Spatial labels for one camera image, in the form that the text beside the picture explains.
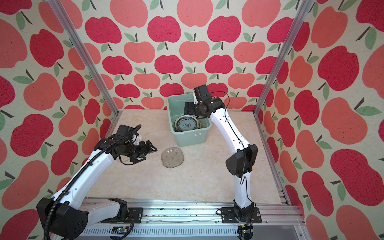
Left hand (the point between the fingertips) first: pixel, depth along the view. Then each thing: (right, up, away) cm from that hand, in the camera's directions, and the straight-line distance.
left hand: (154, 153), depth 76 cm
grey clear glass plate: (+6, -6, +19) cm, 21 cm away
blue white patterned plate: (+16, +16, +31) cm, 39 cm away
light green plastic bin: (+8, +26, +25) cm, 37 cm away
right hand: (+20, +24, +7) cm, 32 cm away
